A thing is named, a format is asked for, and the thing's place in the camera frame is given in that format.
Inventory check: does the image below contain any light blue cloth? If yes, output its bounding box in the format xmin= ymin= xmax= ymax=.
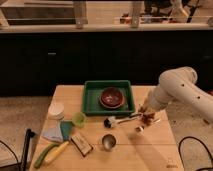
xmin=42 ymin=123 xmax=63 ymax=142

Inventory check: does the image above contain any metal cup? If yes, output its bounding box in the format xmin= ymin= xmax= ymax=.
xmin=102 ymin=134 xmax=116 ymax=150

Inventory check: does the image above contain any green plastic tray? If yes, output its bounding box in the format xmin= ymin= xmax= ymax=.
xmin=82 ymin=80 xmax=135 ymax=116

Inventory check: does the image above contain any black and white brush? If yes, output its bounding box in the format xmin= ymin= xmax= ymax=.
xmin=104 ymin=114 xmax=142 ymax=128

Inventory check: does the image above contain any teal sponge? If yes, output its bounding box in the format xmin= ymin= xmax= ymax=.
xmin=60 ymin=121 xmax=72 ymax=141

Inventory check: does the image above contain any black stand pole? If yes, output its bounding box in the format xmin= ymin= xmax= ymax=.
xmin=20 ymin=129 xmax=35 ymax=171

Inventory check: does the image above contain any black cable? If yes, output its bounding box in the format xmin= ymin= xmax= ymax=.
xmin=178 ymin=136 xmax=213 ymax=171
xmin=0 ymin=139 xmax=22 ymax=169

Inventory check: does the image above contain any small green cup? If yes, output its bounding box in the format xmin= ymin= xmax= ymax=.
xmin=72 ymin=112 xmax=86 ymax=128

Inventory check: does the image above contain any small dark metal clip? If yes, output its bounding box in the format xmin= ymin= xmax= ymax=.
xmin=135 ymin=126 xmax=144 ymax=132

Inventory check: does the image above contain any dark red grape bunch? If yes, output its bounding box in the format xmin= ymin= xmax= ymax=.
xmin=142 ymin=113 xmax=155 ymax=126

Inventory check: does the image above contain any black cable left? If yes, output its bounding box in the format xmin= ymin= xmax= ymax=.
xmin=0 ymin=139 xmax=22 ymax=169

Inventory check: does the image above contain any dark red bowl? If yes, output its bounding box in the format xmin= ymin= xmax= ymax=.
xmin=99 ymin=87 xmax=125 ymax=109

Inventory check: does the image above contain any green cucumber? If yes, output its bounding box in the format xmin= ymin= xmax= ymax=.
xmin=33 ymin=143 xmax=59 ymax=169

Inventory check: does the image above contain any yellow corn cob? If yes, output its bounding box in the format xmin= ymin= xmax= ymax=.
xmin=45 ymin=141 xmax=69 ymax=164

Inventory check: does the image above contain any brown rectangular box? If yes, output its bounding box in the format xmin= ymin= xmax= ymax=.
xmin=71 ymin=132 xmax=93 ymax=157

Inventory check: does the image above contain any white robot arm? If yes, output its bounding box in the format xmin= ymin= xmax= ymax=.
xmin=142 ymin=67 xmax=213 ymax=124

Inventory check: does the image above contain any black cable right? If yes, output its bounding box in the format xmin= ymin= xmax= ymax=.
xmin=178 ymin=136 xmax=213 ymax=171

